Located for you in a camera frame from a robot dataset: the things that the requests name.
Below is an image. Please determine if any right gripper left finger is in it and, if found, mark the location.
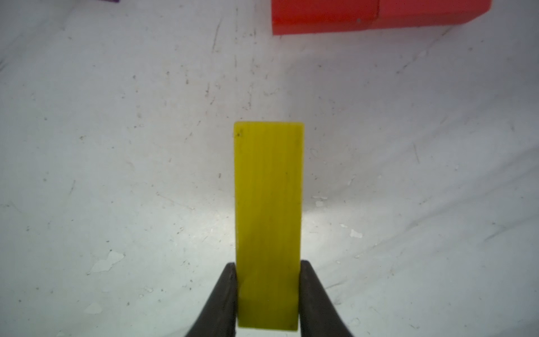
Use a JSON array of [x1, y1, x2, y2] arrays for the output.
[[186, 263, 238, 337]]

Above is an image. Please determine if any lime yellow long block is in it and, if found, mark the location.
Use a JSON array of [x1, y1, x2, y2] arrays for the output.
[[233, 122, 305, 331]]

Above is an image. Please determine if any light red block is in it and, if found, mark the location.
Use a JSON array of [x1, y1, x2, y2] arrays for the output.
[[369, 0, 492, 29]]

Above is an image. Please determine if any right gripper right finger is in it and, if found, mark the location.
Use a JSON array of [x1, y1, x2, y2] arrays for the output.
[[299, 260, 353, 337]]

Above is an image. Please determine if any dark red block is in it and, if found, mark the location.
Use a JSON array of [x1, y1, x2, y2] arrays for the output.
[[271, 0, 379, 35]]

